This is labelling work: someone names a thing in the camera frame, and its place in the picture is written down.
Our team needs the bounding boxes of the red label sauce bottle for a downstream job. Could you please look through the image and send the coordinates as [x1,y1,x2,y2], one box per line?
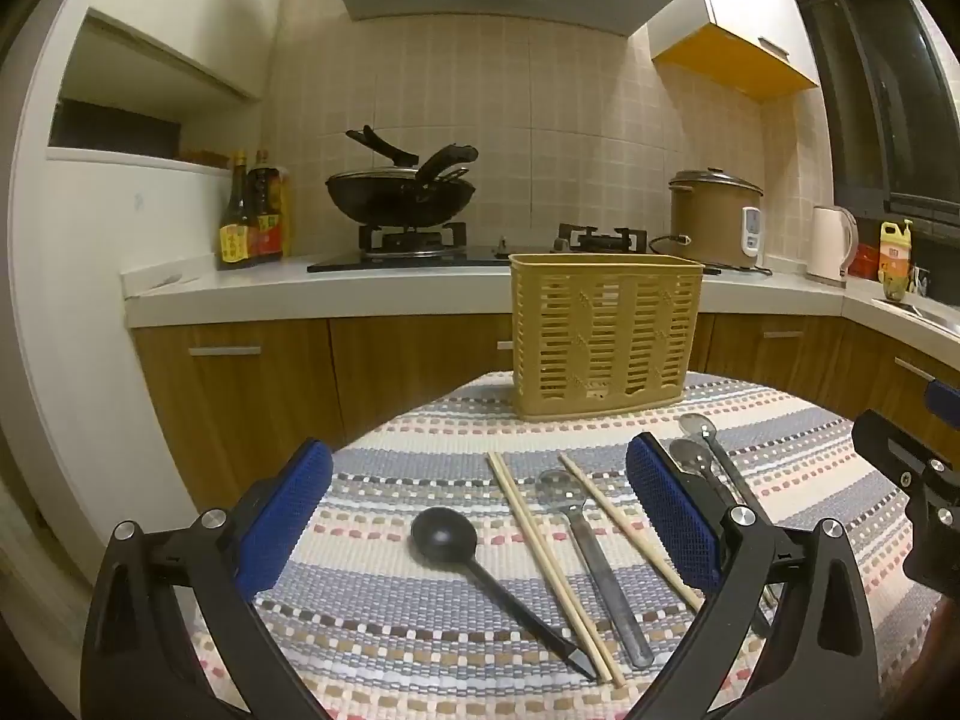
[246,150,286,263]

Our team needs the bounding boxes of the black plastic spoon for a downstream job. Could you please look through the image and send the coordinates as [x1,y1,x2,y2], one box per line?
[410,507,597,680]

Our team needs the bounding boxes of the yellow plastic utensil basket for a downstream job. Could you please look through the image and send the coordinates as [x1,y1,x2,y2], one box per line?
[508,253,706,421]

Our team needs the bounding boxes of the yellow dish soap bottle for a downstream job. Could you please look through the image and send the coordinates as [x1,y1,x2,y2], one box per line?
[879,219,915,283]

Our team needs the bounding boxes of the steel sink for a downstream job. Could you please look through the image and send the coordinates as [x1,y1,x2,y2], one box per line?
[874,295,960,336]

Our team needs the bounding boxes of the glass wok lid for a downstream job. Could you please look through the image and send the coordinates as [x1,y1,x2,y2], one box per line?
[345,126,451,181]

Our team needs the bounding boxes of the brown rice cooker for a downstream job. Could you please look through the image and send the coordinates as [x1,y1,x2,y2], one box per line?
[669,169,767,269]

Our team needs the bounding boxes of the white electric kettle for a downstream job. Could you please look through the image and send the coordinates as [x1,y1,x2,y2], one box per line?
[806,205,859,287]

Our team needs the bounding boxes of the wooden chopstick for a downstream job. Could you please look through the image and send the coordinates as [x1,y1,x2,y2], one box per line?
[487,453,610,685]
[495,451,626,687]
[559,454,704,612]

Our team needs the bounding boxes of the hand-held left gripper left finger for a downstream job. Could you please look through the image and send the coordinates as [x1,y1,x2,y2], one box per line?
[79,436,335,720]

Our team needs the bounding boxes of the black gas cooktop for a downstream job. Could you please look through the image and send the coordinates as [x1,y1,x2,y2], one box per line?
[306,223,722,275]

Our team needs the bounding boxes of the white and yellow wall cabinet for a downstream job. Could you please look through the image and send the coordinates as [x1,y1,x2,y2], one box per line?
[649,0,823,104]

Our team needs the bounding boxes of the wooden base cabinets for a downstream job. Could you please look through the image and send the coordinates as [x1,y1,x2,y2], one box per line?
[131,311,960,485]

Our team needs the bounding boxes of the dark window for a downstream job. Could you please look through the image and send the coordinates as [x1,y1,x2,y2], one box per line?
[795,0,960,242]

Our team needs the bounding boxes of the metal spoon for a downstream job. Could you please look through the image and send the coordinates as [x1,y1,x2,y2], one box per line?
[679,412,771,522]
[667,437,740,511]
[535,469,656,670]

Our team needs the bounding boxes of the black wok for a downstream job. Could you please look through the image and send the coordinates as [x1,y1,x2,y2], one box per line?
[325,142,479,231]

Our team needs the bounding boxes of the dark soy sauce bottle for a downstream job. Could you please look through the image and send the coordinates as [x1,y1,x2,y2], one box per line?
[218,150,257,271]

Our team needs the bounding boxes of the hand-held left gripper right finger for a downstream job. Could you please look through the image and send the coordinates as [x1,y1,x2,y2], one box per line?
[625,431,882,720]

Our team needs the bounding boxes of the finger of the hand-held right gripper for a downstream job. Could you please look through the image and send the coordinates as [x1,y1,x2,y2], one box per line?
[925,381,960,425]
[853,409,960,593]

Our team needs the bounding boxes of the white kitchen countertop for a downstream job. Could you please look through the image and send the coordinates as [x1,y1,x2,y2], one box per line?
[120,251,960,344]

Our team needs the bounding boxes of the striped woven tablecloth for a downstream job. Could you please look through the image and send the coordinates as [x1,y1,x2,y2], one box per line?
[191,371,942,720]

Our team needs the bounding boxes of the white wall niche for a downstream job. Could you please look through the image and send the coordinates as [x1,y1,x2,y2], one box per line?
[47,7,265,167]

